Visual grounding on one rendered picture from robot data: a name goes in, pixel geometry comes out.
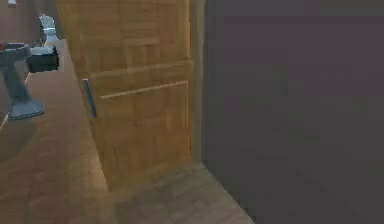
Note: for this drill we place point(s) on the black bin with white top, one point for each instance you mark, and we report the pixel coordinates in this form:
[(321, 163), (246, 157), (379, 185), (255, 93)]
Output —
[(43, 60)]

